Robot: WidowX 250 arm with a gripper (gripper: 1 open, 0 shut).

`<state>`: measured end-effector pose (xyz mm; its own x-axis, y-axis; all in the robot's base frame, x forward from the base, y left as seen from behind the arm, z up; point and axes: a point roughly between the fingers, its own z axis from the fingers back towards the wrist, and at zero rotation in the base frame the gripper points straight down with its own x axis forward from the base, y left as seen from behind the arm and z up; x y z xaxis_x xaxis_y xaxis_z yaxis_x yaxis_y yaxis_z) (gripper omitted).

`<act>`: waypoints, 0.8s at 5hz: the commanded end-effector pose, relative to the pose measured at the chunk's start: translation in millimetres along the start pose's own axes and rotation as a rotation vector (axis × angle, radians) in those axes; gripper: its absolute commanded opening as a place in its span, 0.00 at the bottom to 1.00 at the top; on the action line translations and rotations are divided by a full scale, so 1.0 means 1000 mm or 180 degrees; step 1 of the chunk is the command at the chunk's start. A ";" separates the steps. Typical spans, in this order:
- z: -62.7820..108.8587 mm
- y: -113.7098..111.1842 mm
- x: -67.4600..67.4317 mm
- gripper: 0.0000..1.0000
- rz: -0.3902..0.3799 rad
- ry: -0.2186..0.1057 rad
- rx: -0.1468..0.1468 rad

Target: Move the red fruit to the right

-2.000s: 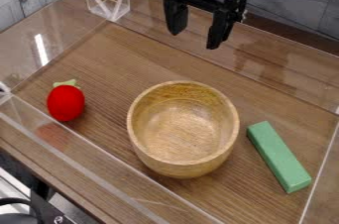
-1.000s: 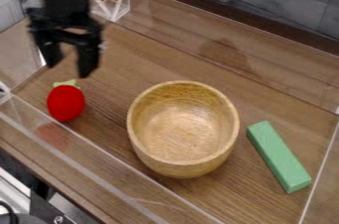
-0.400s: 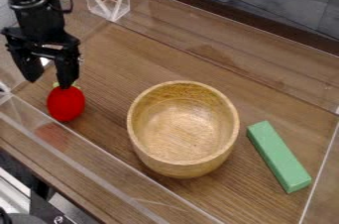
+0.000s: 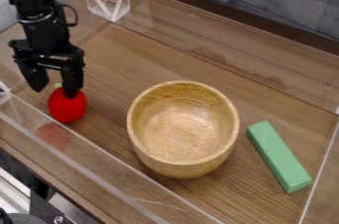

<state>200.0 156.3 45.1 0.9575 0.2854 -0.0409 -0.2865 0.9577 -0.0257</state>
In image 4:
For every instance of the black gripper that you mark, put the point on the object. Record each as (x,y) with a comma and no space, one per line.
(47,49)

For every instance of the red felt strawberry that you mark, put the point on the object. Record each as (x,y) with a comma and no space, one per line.
(66,109)

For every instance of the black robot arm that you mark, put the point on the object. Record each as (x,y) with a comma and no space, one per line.
(38,8)

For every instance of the wooden bowl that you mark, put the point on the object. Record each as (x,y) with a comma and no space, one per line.
(183,125)

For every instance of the green rectangular block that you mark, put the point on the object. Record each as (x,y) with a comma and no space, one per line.
(286,167)

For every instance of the clear acrylic enclosure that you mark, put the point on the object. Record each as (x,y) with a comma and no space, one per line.
(279,81)

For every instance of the black metal table bracket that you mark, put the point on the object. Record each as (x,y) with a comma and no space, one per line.
(44,210)

